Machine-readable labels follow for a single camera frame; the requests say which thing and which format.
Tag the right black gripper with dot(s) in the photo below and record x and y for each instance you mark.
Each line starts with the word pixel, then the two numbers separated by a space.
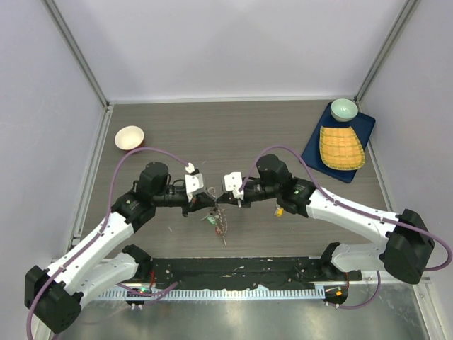
pixel 227 198

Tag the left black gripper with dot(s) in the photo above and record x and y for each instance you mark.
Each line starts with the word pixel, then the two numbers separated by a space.
pixel 198 201

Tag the large silver keyring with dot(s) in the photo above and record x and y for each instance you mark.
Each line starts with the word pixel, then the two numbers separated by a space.
pixel 219 214

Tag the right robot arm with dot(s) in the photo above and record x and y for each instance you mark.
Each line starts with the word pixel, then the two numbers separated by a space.
pixel 396 243

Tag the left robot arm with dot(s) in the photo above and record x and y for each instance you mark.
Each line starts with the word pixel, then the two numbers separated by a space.
pixel 57 294

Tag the yellow key tag with key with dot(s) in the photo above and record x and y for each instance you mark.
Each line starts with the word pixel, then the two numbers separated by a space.
pixel 278 212

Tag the yellow woven bamboo plate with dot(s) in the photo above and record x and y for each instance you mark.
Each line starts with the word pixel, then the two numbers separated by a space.
pixel 340 148

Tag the red bowl white inside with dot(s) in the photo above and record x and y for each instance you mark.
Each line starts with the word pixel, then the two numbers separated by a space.
pixel 129 138

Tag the light green bowl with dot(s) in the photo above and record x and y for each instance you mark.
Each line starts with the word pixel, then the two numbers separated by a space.
pixel 344 110

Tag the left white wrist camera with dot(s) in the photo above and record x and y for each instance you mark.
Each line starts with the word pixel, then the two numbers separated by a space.
pixel 194 181

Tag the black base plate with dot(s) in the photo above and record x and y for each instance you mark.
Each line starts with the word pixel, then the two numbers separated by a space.
pixel 273 273

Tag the white slotted cable duct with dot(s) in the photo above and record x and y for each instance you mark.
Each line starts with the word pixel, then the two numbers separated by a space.
pixel 261 293

